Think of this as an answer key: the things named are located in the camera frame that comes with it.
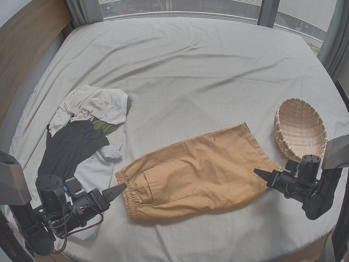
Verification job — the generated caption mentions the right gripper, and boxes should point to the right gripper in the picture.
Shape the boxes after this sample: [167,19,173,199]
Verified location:
[253,169,297,195]

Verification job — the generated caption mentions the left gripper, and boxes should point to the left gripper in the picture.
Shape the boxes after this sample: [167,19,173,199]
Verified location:
[69,184,127,223]

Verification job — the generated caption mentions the tan shorts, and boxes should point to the tan shorts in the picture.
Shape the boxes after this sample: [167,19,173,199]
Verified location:
[115,122,283,222]

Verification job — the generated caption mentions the pale grey garment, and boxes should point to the pale grey garment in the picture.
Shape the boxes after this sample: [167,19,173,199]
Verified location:
[71,141,123,241]

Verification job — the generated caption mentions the round woven basket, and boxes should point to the round woven basket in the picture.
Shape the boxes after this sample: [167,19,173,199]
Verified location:
[273,98,327,163]

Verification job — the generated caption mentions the black garment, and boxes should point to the black garment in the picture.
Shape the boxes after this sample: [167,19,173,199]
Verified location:
[38,120,110,185]

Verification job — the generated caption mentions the green garment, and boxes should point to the green garment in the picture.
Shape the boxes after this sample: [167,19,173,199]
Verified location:
[91,97,132,137]

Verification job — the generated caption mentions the white garment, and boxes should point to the white garment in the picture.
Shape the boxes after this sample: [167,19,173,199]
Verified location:
[49,85,129,136]

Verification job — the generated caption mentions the grey-green curtain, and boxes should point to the grey-green curtain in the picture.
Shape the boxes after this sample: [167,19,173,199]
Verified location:
[59,0,105,29]
[317,0,349,79]

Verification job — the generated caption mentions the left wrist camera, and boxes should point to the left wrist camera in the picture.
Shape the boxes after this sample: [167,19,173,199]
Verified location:
[65,179,83,195]

